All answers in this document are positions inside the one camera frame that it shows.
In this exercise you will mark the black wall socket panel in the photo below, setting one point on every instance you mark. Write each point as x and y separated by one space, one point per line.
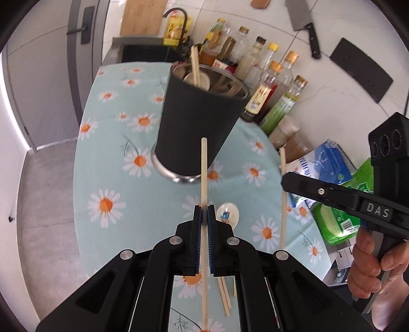
361 70

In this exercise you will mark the yellow cap bottle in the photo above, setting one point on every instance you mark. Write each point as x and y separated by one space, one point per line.
271 52

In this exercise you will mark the dark soy sauce jug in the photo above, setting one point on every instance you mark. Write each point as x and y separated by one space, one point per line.
228 48

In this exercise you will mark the green label bottle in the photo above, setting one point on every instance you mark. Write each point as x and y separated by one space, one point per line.
281 108

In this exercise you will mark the black faucet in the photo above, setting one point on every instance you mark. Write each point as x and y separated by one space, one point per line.
184 22

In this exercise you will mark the green sugar bag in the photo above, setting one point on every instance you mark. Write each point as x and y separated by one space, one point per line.
338 223

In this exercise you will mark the black sink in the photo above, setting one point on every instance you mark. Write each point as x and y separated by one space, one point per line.
143 53

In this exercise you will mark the black cylindrical utensil holder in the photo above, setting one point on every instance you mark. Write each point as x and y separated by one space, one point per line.
191 127

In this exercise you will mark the person's right hand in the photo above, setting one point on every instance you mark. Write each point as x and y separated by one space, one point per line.
364 271

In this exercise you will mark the white lid spice jar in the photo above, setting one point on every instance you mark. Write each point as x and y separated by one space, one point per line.
284 129

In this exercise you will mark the yellow oil bottle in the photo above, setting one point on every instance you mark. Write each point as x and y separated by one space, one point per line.
172 32

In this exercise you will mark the white and blue salt bag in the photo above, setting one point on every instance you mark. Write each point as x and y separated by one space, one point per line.
326 162

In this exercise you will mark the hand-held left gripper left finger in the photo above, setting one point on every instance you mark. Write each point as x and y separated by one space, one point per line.
198 236

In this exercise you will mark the grey door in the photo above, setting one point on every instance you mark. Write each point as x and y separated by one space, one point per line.
48 79

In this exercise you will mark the wooden chopstick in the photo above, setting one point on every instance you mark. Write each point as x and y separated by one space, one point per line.
195 63
204 172
282 217

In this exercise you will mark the clear bottle gold cap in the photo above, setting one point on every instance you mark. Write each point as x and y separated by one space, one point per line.
242 41

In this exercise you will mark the wooden spatula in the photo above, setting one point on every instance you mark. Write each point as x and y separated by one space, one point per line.
260 3

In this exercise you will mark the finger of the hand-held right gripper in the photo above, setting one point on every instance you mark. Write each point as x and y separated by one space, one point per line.
319 191

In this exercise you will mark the brown spice jar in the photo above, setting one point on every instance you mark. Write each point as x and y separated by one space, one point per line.
298 148

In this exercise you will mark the brown sauce bottle white label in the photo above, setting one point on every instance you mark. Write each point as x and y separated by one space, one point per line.
260 99

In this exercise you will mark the blue print ceramic spoon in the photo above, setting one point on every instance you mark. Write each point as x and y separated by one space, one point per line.
227 214

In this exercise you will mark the daisy print blue tablecloth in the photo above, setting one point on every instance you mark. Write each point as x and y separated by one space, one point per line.
121 166

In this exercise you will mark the pile of wooden chopsticks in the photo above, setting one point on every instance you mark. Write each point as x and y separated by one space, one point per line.
224 297

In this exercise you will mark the black cap bottle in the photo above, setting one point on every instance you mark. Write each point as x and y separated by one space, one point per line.
250 60

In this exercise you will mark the wooden cutting board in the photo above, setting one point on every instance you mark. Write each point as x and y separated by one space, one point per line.
143 17

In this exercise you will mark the tall gold cap bottle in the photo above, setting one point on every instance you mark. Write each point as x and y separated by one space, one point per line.
289 68

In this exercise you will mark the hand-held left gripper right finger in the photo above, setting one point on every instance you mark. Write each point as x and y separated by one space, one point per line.
211 236

